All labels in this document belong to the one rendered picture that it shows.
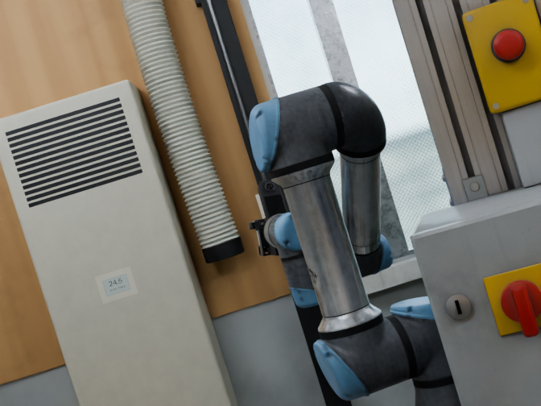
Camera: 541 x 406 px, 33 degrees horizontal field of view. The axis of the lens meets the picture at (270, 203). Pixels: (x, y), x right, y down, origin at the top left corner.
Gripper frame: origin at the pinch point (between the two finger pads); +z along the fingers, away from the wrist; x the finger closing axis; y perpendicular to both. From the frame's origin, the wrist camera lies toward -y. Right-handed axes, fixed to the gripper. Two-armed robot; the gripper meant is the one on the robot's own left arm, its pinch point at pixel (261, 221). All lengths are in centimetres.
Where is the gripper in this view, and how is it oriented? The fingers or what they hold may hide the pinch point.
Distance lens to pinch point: 213.0
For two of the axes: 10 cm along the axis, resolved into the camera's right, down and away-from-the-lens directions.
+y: 1.7, 9.9, 0.1
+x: 9.7, -1.7, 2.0
